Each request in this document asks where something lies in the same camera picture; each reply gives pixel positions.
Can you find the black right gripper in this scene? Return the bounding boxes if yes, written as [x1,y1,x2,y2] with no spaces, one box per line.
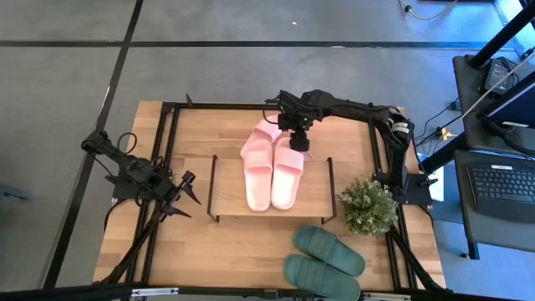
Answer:
[277,89,331,152]

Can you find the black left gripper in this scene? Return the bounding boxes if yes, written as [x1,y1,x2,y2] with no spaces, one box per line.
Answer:
[148,170,201,219]

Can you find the thin white rod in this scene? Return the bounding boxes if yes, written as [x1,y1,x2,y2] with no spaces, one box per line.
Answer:
[459,49,535,122]

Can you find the yellow floor cable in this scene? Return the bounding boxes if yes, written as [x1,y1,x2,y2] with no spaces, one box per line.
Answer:
[398,0,460,22]

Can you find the black aluminium table frame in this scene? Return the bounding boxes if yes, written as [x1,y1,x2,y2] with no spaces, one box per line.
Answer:
[94,94,447,293]

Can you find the grey floor object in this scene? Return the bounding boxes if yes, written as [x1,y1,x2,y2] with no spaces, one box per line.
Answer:
[0,181,33,203]

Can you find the artificial green potted plant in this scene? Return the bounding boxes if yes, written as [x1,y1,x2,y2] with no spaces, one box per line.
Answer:
[338,179,400,238]

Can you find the black looped gripper cable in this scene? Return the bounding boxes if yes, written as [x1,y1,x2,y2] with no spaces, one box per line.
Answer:
[116,132,139,156]

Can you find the black rig crossbar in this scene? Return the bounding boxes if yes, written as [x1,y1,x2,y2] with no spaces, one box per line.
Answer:
[0,281,535,301]

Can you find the dark monitor panel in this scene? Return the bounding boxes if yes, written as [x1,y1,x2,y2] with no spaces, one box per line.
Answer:
[476,70,535,130]

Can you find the dark grey side desk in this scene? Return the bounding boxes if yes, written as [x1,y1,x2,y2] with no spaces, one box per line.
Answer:
[454,149,535,260]
[452,54,535,158]

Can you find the black diagonal pole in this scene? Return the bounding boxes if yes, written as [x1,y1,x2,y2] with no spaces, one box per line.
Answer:
[467,0,535,70]

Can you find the black power adapter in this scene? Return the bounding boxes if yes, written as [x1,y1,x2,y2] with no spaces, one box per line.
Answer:
[483,58,520,95]

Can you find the green slide sandal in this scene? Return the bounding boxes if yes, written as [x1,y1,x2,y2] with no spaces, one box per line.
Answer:
[283,253,362,301]
[293,225,367,278]

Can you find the black diagonal beam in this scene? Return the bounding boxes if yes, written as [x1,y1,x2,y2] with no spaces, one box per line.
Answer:
[420,132,471,172]

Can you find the black laptop keyboard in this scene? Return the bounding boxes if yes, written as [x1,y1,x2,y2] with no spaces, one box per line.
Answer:
[466,162,535,225]

